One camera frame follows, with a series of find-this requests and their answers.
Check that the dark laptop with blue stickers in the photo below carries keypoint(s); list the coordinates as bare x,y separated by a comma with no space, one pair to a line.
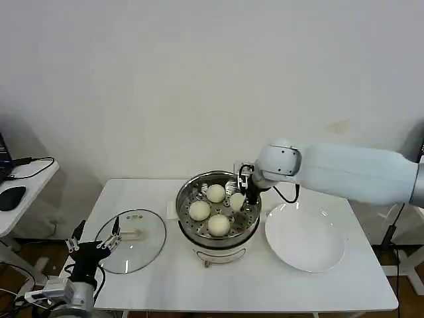
3,155

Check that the round glass lid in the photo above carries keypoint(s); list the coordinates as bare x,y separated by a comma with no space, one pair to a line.
139,251

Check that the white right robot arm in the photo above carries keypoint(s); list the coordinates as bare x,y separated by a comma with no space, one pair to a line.
348,172

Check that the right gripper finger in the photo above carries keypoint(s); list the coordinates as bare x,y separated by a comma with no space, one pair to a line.
248,207

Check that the white electric cooker pot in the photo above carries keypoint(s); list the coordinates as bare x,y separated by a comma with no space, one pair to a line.
220,255

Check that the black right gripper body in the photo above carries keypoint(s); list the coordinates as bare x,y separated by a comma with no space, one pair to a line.
254,193

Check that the white side desk with mouse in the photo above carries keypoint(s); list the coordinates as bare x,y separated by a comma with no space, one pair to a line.
36,185

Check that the white steamed bun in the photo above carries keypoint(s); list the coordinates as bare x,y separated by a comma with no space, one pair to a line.
199,211
236,200
218,225
215,193

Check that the black laptop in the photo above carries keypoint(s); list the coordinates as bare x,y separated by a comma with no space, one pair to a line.
422,147

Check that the white side desk with label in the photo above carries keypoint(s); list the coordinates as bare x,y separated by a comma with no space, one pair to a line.
412,232

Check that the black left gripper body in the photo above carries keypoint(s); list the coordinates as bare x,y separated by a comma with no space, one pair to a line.
86,256

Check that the black computer mouse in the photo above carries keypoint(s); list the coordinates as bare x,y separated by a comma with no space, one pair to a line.
12,198

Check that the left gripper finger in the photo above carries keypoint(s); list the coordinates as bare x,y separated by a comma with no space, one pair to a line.
116,227
79,233

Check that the white round plate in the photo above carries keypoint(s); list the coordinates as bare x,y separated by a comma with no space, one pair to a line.
304,238

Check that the perforated steel steamer basket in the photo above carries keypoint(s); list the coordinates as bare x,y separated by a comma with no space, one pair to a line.
245,222

